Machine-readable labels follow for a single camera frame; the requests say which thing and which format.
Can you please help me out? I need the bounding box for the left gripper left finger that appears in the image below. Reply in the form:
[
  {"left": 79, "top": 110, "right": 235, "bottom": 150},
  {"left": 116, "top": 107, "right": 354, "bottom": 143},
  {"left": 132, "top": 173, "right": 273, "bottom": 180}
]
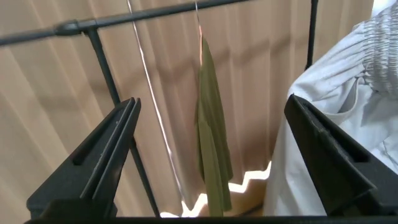
[{"left": 25, "top": 96, "right": 142, "bottom": 219}]

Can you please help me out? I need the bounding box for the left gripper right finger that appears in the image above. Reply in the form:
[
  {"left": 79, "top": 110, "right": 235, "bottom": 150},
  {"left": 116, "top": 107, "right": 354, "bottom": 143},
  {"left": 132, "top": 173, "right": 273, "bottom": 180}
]
[{"left": 284, "top": 94, "right": 398, "bottom": 218}]

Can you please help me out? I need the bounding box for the pale grey garment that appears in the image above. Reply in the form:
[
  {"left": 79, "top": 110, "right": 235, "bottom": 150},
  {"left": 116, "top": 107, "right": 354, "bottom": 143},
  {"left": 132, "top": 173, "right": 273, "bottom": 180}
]
[{"left": 262, "top": 1, "right": 398, "bottom": 218}]

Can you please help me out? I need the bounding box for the green printed t-shirt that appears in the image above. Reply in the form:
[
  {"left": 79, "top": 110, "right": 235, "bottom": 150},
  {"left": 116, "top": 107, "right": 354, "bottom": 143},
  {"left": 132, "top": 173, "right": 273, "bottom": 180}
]
[{"left": 194, "top": 36, "right": 234, "bottom": 218}]

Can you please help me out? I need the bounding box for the pink clothes hanger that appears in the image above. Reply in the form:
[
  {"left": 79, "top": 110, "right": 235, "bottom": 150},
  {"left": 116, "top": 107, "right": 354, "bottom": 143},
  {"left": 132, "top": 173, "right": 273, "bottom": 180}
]
[{"left": 193, "top": 0, "right": 205, "bottom": 67}]

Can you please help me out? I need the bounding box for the black clothes rack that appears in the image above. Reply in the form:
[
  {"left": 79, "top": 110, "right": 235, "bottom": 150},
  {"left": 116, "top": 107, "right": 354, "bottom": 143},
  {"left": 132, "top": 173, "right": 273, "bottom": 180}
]
[{"left": 0, "top": 0, "right": 320, "bottom": 218}]

